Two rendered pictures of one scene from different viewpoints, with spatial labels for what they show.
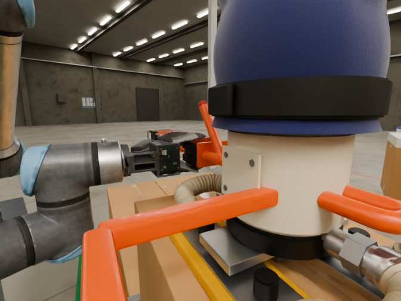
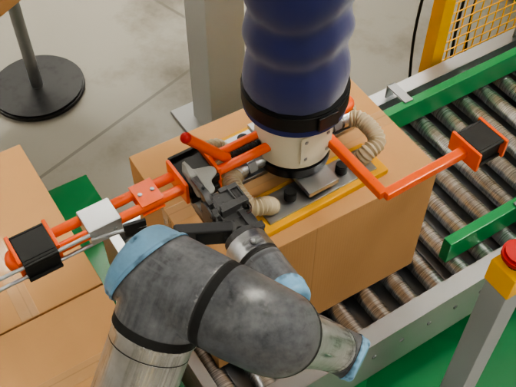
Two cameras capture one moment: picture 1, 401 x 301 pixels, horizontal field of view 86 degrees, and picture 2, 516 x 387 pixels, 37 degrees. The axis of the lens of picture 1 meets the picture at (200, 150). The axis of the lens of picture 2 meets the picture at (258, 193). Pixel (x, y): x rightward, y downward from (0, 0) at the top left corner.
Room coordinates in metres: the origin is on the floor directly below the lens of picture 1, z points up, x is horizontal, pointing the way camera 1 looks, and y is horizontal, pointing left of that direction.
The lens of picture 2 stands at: (0.52, 1.02, 2.28)
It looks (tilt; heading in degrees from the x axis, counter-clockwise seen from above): 51 degrees down; 264
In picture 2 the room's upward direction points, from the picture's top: straight up
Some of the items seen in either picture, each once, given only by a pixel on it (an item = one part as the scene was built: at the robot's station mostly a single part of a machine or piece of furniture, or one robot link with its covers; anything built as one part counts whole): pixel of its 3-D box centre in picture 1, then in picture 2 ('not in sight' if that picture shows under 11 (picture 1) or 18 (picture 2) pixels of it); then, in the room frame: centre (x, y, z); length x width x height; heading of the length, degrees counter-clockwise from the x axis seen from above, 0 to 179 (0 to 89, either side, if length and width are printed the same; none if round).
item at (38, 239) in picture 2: (164, 136); (34, 248); (0.85, 0.14, 1.08); 0.08 x 0.07 x 0.05; 27
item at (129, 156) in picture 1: (151, 157); (231, 219); (0.47, 0.11, 1.07); 0.12 x 0.09 x 0.08; 117
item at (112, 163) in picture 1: (111, 160); (249, 249); (0.44, 0.19, 1.07); 0.09 x 0.05 x 0.10; 27
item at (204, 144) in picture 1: (204, 151); (193, 173); (0.54, -0.01, 1.08); 0.10 x 0.08 x 0.06; 117
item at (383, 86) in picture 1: (286, 101); (296, 87); (0.32, -0.12, 1.19); 0.23 x 0.23 x 0.04
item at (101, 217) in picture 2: not in sight; (100, 221); (0.73, 0.09, 1.07); 0.07 x 0.07 x 0.04; 27
